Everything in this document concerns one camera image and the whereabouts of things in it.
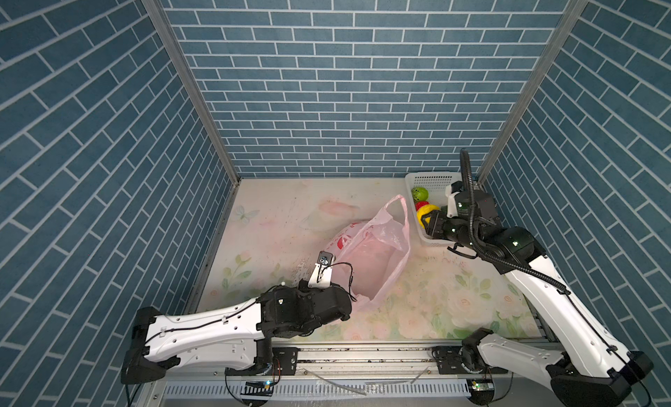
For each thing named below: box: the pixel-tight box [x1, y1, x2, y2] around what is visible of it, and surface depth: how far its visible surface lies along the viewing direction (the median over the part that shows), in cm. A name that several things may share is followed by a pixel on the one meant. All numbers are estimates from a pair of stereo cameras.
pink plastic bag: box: [328, 193, 411, 310], surface depth 81 cm
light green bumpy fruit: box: [411, 186, 429, 202], surface depth 110 cm
